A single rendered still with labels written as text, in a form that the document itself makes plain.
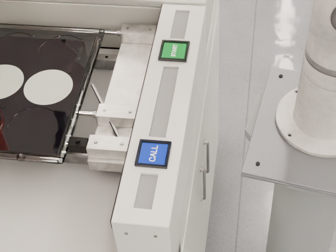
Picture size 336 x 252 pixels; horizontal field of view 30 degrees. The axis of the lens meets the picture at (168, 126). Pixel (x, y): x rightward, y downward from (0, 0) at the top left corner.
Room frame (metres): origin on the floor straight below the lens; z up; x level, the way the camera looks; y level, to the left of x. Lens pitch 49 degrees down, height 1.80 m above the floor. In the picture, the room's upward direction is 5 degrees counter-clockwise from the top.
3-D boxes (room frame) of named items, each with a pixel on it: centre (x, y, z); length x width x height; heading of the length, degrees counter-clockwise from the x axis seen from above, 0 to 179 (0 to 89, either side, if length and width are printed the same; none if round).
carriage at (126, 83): (0.90, 0.08, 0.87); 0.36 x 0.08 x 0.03; 168
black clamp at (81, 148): (0.76, 0.17, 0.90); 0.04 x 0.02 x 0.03; 78
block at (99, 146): (0.75, 0.11, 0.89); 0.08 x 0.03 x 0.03; 78
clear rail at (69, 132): (0.90, 0.17, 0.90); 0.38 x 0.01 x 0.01; 168
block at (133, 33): (1.06, 0.05, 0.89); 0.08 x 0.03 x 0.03; 78
